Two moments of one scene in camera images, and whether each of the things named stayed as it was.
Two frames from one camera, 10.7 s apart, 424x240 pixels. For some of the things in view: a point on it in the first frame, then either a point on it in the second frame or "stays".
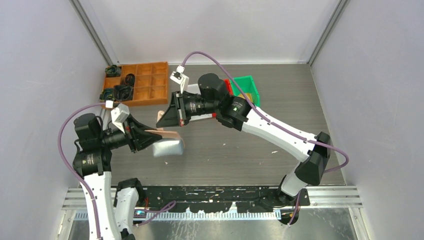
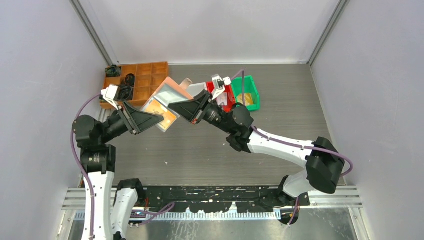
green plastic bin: x=247 y=84 stays
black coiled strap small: x=129 y=79 stays
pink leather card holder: x=165 y=134 -> x=169 y=92
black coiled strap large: x=122 y=93 stays
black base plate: x=220 y=199 stays
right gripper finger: x=171 y=117 -> x=191 y=109
